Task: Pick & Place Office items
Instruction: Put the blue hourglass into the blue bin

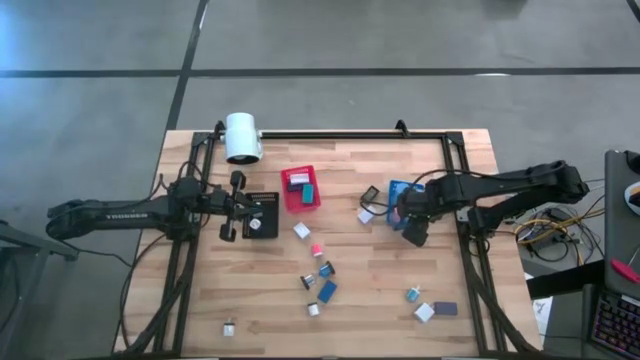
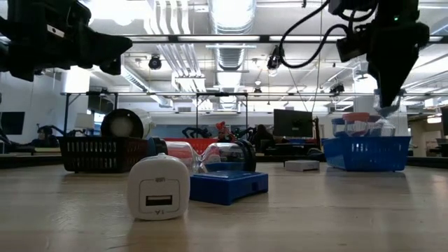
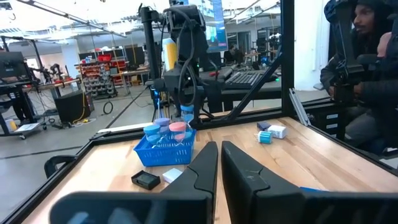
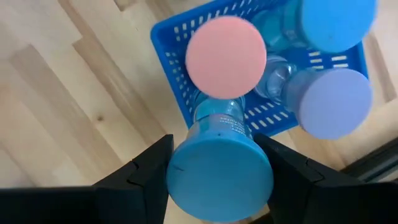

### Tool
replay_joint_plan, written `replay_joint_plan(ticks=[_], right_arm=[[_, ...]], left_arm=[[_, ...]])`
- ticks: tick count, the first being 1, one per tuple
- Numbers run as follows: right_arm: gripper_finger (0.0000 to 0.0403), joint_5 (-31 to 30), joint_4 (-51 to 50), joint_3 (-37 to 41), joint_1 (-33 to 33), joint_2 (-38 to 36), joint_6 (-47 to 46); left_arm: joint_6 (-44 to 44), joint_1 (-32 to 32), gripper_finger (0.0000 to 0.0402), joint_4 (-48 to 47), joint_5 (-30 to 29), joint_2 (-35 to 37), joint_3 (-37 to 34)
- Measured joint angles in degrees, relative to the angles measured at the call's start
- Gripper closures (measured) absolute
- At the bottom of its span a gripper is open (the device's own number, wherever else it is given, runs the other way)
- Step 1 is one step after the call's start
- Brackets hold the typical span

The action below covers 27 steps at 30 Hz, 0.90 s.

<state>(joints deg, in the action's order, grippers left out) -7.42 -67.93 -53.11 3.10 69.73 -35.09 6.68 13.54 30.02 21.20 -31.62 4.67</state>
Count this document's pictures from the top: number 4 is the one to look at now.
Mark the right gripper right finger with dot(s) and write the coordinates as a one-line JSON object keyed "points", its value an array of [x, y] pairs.
{"points": [[304, 202]]}

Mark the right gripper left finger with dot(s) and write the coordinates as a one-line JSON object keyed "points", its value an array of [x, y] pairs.
{"points": [[133, 199]]}

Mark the blue capped sand hourglass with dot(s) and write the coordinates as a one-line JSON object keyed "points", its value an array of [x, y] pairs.
{"points": [[219, 177], [337, 21]]}

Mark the purple capped sand hourglass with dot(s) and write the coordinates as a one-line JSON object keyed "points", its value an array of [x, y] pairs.
{"points": [[331, 104]]}

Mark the pink capped sand hourglass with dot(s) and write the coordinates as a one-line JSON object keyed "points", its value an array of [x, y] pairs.
{"points": [[225, 57]]}

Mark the blue plastic basket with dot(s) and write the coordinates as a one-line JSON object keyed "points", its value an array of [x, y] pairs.
{"points": [[174, 40]]}

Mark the black aluminium table frame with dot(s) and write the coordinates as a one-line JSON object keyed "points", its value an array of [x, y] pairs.
{"points": [[373, 165]]}

